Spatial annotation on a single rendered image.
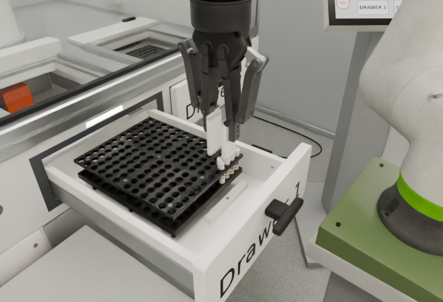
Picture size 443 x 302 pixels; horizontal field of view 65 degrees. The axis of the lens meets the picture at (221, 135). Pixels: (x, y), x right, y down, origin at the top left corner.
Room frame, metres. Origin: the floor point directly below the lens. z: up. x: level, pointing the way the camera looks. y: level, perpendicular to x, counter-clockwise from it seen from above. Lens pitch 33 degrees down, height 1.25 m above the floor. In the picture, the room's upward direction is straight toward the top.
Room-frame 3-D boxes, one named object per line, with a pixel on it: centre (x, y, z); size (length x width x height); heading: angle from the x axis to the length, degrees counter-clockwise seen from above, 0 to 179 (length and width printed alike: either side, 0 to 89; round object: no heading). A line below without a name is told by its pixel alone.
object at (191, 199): (0.41, 0.02, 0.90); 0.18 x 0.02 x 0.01; 145
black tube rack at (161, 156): (0.47, 0.11, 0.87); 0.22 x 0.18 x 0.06; 55
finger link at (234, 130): (0.42, -0.03, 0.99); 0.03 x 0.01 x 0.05; 55
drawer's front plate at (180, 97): (0.80, 0.02, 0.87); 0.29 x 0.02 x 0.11; 145
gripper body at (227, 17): (0.44, 0.00, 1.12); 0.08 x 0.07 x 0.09; 55
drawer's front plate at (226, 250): (0.35, -0.06, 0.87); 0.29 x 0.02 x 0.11; 145
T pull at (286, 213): (0.34, -0.08, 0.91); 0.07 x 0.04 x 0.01; 145
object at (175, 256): (0.47, 0.11, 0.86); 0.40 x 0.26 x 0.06; 55
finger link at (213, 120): (0.45, 0.01, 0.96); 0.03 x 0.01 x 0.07; 145
